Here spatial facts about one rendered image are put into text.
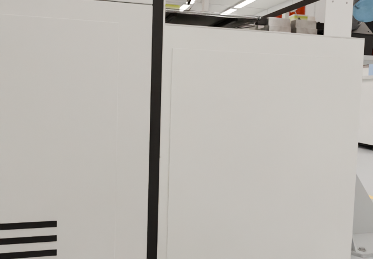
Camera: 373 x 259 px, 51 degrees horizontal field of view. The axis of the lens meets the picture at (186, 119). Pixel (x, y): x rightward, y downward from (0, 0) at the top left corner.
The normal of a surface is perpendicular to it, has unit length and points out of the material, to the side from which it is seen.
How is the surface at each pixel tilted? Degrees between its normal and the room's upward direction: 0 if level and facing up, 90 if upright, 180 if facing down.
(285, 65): 90
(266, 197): 90
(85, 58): 90
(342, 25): 90
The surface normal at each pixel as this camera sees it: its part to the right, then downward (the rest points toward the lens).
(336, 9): 0.26, 0.08
